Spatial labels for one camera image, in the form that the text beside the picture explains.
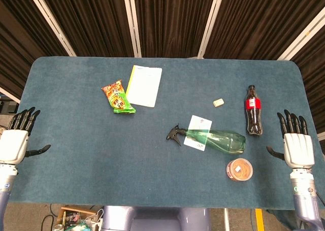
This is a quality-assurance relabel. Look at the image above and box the blue carpet table mat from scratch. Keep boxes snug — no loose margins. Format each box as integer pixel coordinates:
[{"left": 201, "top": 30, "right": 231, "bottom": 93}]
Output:
[{"left": 10, "top": 56, "right": 323, "bottom": 211}]

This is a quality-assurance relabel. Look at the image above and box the round brown lidded tub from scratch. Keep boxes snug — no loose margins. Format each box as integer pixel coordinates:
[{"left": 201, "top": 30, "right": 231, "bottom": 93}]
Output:
[{"left": 226, "top": 158, "right": 253, "bottom": 183}]

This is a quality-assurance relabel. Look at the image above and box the green orange snack packet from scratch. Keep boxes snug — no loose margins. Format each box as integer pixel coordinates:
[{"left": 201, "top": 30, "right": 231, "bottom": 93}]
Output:
[{"left": 101, "top": 80, "right": 137, "bottom": 114}]

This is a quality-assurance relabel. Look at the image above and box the black floor cable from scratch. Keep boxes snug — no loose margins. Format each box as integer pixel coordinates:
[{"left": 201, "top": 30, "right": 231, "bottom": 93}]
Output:
[{"left": 41, "top": 204, "right": 55, "bottom": 231}]

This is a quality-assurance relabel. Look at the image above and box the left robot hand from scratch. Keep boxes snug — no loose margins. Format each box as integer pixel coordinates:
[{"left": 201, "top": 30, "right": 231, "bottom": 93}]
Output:
[{"left": 0, "top": 106, "right": 51, "bottom": 166}]

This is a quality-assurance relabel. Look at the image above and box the white photo card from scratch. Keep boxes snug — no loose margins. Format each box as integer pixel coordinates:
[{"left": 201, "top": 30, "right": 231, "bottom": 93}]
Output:
[{"left": 183, "top": 115, "right": 213, "bottom": 152}]

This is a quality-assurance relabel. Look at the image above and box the black equipment box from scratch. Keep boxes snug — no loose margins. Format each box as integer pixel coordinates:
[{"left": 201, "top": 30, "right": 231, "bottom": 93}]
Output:
[{"left": 0, "top": 100, "right": 19, "bottom": 114}]

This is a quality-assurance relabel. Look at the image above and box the yellow floor tape strip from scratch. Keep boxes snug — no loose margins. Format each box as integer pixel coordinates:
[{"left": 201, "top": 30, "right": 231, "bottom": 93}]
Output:
[{"left": 255, "top": 208, "right": 265, "bottom": 231}]

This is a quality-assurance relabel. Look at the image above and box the white partition frame post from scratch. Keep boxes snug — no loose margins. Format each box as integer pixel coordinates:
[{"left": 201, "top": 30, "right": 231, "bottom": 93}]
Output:
[
  {"left": 122, "top": 0, "right": 142, "bottom": 58},
  {"left": 276, "top": 12, "right": 325, "bottom": 61},
  {"left": 0, "top": 86, "right": 21, "bottom": 104},
  {"left": 197, "top": 0, "right": 226, "bottom": 59},
  {"left": 24, "top": 0, "right": 77, "bottom": 57}
]

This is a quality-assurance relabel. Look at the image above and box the white table leg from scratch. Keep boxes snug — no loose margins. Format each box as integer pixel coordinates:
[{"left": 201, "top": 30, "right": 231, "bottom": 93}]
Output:
[{"left": 223, "top": 208, "right": 231, "bottom": 231}]

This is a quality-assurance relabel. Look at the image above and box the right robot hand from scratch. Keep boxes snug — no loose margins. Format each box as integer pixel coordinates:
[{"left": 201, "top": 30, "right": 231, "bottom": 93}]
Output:
[{"left": 266, "top": 109, "right": 315, "bottom": 170}]

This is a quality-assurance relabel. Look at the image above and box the grey robot torso base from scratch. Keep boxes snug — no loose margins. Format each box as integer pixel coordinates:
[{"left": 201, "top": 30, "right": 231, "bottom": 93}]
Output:
[{"left": 101, "top": 205, "right": 211, "bottom": 231}]

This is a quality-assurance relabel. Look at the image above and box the wooden box of clutter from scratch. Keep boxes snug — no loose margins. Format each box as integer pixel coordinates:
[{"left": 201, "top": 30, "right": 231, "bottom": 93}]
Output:
[{"left": 52, "top": 206, "right": 104, "bottom": 231}]

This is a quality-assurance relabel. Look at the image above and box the cola bottle red label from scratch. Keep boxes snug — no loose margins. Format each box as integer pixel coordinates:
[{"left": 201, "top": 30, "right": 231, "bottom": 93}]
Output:
[{"left": 245, "top": 85, "right": 264, "bottom": 136}]

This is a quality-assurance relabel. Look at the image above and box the dark brown pleated curtain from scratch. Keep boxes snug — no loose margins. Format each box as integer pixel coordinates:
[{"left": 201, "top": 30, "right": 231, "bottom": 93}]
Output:
[{"left": 0, "top": 0, "right": 325, "bottom": 135}]

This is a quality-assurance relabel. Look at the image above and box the white notepad yellow spine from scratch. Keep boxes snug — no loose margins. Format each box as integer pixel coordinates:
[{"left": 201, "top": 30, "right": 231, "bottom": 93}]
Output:
[{"left": 125, "top": 64, "right": 163, "bottom": 108}]

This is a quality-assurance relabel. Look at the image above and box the green transparent spray bottle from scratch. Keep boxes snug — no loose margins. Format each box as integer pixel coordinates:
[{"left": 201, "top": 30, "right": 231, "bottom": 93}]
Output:
[{"left": 166, "top": 124, "right": 246, "bottom": 155}]

